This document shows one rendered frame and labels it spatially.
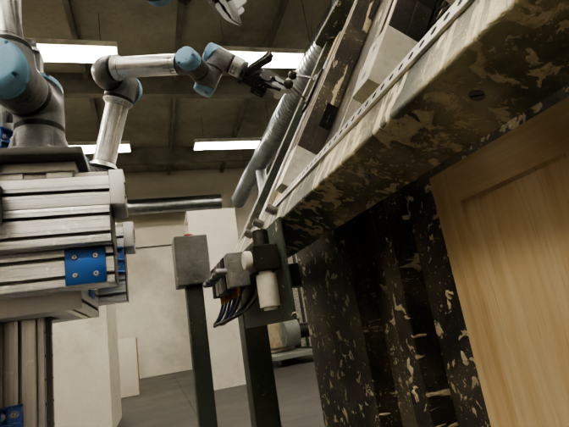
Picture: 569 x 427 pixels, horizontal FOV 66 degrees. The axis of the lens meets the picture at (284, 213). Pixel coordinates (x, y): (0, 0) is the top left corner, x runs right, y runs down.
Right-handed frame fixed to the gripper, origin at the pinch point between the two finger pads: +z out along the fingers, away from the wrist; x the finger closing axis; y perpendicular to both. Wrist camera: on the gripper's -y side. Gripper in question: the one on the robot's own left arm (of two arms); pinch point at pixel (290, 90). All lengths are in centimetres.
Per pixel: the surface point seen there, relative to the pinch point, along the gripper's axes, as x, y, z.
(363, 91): 82, -60, 6
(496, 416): 115, -36, 51
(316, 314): 67, 33, 42
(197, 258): 61, 41, -4
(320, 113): 42.3, -25.3, 8.1
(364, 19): 5.0, -38.9, 9.9
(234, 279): 88, 0, 5
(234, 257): 83, -1, 3
